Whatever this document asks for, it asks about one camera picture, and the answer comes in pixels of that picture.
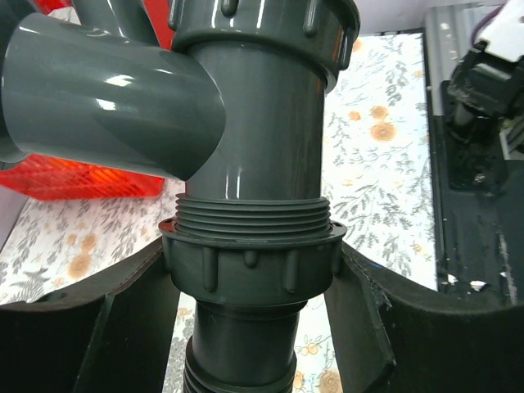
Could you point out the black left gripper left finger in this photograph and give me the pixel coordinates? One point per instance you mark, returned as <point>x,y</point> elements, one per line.
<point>110,332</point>

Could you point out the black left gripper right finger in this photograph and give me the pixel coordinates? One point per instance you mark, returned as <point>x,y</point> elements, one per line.
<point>391,334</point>

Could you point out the grey tee pipe fitting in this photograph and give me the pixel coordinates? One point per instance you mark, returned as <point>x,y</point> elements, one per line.
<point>234,108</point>

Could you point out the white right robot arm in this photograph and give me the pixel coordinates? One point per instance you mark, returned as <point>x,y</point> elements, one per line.
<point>487,83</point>

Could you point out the red plastic basket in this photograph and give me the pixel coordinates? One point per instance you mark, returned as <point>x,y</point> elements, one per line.
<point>49,178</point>

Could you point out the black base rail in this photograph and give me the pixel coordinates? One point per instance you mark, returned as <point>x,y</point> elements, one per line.
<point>478,186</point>

